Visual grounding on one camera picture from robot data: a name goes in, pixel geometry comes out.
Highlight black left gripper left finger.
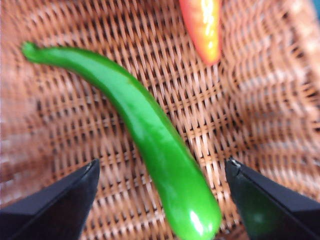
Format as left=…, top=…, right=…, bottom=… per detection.
left=0, top=158, right=101, bottom=240

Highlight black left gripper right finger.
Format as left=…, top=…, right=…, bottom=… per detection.
left=224, top=157, right=320, bottom=240

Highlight green chili pepper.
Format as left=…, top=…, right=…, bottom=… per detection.
left=21, top=41, right=223, bottom=240

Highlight brown wicker basket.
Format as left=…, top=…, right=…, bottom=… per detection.
left=0, top=0, right=320, bottom=240

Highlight orange carrot with green leaves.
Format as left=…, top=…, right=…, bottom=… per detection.
left=178, top=0, right=223, bottom=66

